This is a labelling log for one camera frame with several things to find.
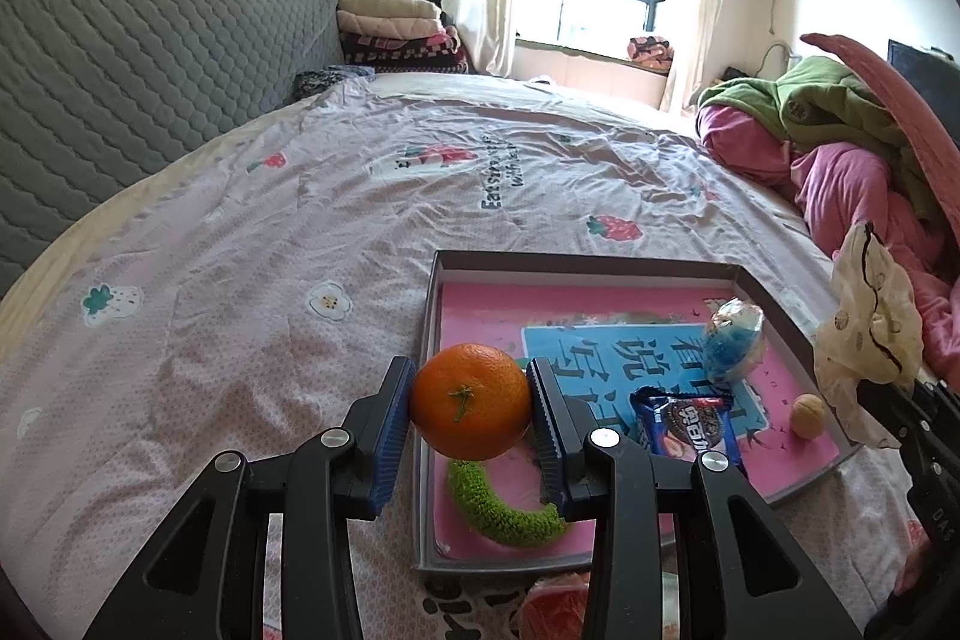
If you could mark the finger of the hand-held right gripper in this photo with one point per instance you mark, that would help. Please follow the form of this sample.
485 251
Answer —
900 411

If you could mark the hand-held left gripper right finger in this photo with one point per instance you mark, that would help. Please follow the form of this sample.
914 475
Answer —
546 419

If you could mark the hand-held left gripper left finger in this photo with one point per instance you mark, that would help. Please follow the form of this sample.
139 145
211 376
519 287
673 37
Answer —
391 419

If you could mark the orange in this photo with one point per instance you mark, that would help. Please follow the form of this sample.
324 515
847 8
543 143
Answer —
469 400

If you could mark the walnut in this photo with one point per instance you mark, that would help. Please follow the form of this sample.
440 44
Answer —
808 416

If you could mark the cream scrunchie with black trim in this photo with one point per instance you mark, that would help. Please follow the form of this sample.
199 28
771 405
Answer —
870 317

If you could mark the blue cookie packet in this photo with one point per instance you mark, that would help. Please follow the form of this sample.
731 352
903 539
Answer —
686 426

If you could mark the grey cardboard box tray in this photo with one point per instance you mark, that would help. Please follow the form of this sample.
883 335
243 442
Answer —
600 261

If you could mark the green fuzzy scrunchie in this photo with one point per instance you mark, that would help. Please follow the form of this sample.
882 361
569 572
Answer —
495 509

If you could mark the pink and blue book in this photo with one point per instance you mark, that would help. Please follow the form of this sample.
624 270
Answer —
495 317

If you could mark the blue and white wrapped ball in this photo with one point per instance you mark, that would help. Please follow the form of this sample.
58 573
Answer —
735 340

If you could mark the egg-shaped red snack packet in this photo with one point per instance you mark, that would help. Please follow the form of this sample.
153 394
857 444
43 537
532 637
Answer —
555 610

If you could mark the pink and green quilts pile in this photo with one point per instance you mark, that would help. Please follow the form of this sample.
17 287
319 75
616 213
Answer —
847 190

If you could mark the green blanket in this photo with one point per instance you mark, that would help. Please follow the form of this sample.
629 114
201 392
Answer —
825 100

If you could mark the pink quilted pad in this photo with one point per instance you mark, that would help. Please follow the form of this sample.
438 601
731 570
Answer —
900 85

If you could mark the dark grey fuzzy pillow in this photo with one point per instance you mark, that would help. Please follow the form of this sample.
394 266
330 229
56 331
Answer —
330 81

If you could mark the dark patterned folded blanket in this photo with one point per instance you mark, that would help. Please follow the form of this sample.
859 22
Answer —
405 54

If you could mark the patterned cushion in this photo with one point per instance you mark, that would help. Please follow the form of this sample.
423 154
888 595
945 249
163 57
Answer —
650 54

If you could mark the pink folded blanket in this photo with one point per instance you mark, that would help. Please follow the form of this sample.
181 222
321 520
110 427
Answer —
390 27

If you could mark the cream folded blanket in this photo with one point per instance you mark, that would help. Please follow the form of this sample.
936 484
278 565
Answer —
386 4

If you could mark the grey quilted headboard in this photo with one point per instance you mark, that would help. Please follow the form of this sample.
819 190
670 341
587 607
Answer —
135 63

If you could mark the black wall television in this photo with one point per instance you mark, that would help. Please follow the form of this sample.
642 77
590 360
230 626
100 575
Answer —
919 59

